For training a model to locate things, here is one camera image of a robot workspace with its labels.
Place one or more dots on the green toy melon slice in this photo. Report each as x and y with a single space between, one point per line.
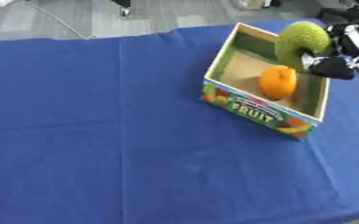
302 40

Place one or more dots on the orange toy fruit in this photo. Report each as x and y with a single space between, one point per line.
277 82

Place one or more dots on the cardboard box with green inside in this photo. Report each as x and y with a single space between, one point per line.
259 87

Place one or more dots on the black chair base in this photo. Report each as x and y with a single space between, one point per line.
122 7

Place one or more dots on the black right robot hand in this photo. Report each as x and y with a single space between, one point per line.
333 68

